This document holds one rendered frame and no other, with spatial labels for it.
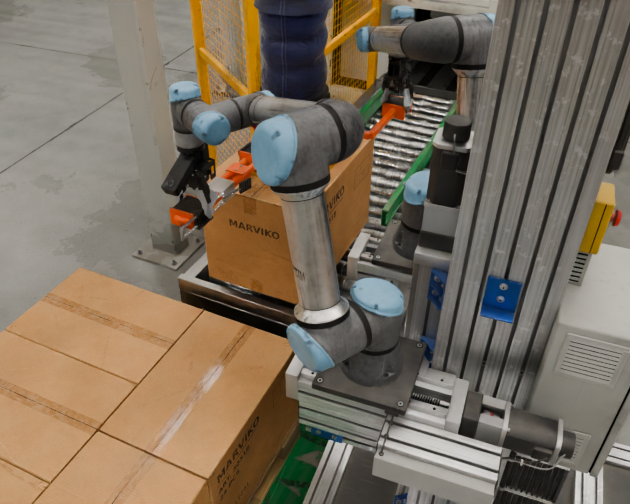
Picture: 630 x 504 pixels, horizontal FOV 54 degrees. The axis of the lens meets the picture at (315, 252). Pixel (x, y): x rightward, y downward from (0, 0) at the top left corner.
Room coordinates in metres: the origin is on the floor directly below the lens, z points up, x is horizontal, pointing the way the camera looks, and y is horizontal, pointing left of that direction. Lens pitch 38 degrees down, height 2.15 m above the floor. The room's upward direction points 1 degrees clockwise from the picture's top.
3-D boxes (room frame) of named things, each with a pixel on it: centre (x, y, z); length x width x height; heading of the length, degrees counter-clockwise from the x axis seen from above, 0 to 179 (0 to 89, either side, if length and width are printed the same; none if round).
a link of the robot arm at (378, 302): (1.01, -0.13, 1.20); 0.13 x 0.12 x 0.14; 126
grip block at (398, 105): (2.09, -0.29, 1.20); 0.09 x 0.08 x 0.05; 64
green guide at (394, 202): (2.97, -0.67, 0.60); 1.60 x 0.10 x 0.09; 156
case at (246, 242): (1.95, 0.08, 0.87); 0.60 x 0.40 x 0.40; 155
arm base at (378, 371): (1.01, -0.14, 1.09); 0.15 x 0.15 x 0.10
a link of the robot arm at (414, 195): (1.48, -0.31, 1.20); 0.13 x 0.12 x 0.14; 106
